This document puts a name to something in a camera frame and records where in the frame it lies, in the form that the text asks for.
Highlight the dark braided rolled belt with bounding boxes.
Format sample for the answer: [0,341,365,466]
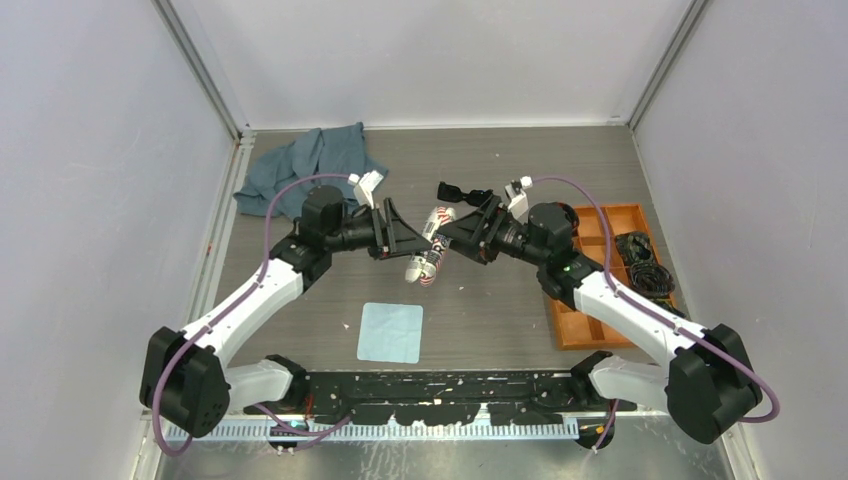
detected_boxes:
[629,261,676,298]

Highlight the patterned glasses case tan lining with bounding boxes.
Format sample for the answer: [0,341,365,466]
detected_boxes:
[405,206,456,287]

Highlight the white slotted cable duct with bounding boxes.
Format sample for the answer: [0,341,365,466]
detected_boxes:
[202,418,579,442]

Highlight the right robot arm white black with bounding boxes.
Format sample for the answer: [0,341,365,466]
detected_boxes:
[437,197,765,444]

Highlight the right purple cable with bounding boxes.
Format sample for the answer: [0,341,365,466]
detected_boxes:
[529,175,781,424]

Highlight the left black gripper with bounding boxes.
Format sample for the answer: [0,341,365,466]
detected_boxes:
[325,198,429,260]

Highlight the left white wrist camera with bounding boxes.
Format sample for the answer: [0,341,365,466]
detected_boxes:
[347,170,384,209]

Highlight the crumpled grey-blue cloth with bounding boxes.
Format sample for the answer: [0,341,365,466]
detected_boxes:
[234,123,389,219]

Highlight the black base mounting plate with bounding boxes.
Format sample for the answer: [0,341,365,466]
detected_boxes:
[243,369,639,427]

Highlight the camouflage rolled belt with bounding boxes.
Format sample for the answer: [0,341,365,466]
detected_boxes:
[615,231,656,266]

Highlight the light blue cleaning cloth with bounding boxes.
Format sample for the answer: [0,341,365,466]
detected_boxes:
[357,302,424,364]

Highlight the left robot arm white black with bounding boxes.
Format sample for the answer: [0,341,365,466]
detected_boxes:
[139,185,431,438]

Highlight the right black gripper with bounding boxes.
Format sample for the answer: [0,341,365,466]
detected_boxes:
[440,194,549,267]

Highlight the orange compartment tray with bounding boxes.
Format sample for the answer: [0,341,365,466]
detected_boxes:
[548,203,685,350]

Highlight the black sunglasses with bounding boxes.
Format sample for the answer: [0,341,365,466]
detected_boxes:
[437,181,493,207]

